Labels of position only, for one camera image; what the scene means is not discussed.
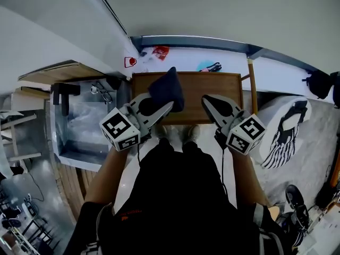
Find black backpack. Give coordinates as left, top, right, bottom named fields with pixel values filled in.
left=330, top=71, right=340, bottom=109
left=302, top=70, right=333, bottom=100

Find wooden slat bench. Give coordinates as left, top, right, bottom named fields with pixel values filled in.
left=54, top=152, right=98, bottom=226

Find black floor cable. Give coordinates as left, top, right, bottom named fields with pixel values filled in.
left=26, top=168, right=45, bottom=203

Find dark soda bottle red label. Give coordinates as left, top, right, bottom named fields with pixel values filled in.
left=200, top=62, right=223, bottom=73

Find black white striped garment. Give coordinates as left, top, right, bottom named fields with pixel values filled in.
left=261, top=100, right=309, bottom=170

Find person's black trousers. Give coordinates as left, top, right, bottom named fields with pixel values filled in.
left=156, top=138, right=213, bottom=165

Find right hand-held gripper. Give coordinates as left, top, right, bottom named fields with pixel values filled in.
left=201, top=94, right=267, bottom=156

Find clear plastic bag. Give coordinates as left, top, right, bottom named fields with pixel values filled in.
left=139, top=50, right=155, bottom=66

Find teal round mat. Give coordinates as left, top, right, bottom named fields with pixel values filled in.
left=196, top=59, right=223, bottom=73

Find right hand-held gripper cable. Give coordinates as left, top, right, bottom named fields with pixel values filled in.
left=220, top=147, right=230, bottom=199

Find red packet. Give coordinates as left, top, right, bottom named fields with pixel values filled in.
left=151, top=46, right=170, bottom=61

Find white wooden frame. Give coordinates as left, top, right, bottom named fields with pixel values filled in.
left=0, top=110, right=43, bottom=162

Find white device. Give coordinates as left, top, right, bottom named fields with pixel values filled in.
left=22, top=202, right=38, bottom=217

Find tan cardboard box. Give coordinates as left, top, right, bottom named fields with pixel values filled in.
left=12, top=86, right=53, bottom=108

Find black faucet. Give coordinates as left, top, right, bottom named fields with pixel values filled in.
left=50, top=82, right=81, bottom=117

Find orange sofa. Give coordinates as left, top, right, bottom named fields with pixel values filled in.
left=329, top=152, right=340, bottom=189

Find person's right forearm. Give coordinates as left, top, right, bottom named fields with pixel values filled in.
left=229, top=151, right=271, bottom=207

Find grey marble sink box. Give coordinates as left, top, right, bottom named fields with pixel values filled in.
left=50, top=77, right=133, bottom=173

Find wooden shelf cart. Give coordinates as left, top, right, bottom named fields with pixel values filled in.
left=131, top=58, right=259, bottom=126

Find black eyeglasses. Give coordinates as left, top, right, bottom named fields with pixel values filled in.
left=90, top=81, right=114, bottom=105

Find tan wooden board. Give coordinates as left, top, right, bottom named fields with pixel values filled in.
left=18, top=59, right=107, bottom=83

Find white beanbag chair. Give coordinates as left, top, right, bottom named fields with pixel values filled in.
left=256, top=95, right=312, bottom=169

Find white roller blind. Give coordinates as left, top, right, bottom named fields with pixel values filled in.
left=92, top=0, right=340, bottom=71

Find person's left forearm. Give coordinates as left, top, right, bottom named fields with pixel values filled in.
left=84, top=147, right=130, bottom=205

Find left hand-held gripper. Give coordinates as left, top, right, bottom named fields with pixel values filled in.
left=99, top=92, right=175, bottom=152

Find person's black shirt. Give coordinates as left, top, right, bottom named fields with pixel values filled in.
left=62, top=152, right=295, bottom=255

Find dark blue cloth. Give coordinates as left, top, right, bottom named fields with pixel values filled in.
left=147, top=66, right=185, bottom=114

